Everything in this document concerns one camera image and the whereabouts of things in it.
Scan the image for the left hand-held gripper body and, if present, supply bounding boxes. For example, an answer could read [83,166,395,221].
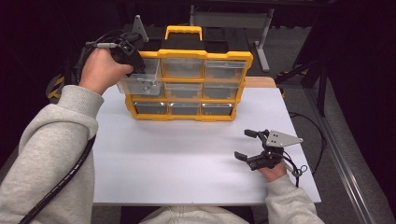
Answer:
[104,14,149,67]

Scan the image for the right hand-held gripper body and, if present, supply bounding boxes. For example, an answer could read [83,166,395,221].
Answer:
[248,129,304,172]

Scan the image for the large clear plastic drawer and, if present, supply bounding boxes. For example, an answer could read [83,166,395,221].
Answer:
[116,57,164,96]

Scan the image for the person's right hand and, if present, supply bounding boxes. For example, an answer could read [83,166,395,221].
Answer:
[257,161,288,183]

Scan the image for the person's left hand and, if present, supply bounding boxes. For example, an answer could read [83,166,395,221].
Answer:
[78,48,135,96]

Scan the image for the set of small clear drawers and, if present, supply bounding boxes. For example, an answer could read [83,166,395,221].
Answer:
[132,58,248,117]

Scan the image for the yellow drawer organizer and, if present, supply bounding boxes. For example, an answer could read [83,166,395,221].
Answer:
[124,25,254,122]

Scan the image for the black tripod legs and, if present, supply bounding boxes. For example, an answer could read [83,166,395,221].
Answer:
[61,52,82,87]
[275,55,332,118]

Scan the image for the person's torso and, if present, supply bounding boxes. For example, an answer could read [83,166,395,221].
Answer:
[138,204,251,224]

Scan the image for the yellow black hazard tape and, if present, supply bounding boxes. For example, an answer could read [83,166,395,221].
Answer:
[46,76,65,100]

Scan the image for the grey metal stand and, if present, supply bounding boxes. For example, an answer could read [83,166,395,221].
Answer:
[189,4,276,73]

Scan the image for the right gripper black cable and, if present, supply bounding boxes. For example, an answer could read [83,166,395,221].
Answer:
[281,151,309,189]

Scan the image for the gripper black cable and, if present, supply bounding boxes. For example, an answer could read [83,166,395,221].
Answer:
[18,29,132,224]
[281,151,309,189]

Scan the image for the black floor cable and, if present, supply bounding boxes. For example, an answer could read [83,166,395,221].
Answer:
[289,111,328,175]

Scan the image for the aluminium frame rail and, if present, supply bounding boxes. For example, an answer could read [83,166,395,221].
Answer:
[303,87,378,224]

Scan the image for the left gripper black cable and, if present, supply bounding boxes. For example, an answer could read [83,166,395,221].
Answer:
[18,29,132,224]

